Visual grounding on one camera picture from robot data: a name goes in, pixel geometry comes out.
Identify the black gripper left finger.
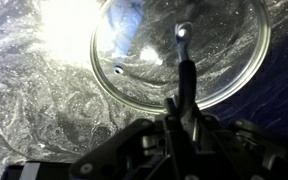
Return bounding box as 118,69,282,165
162,96,198,180

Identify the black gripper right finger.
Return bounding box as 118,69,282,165
193,105,251,180

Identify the glass pot lid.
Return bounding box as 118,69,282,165
90,0,271,114

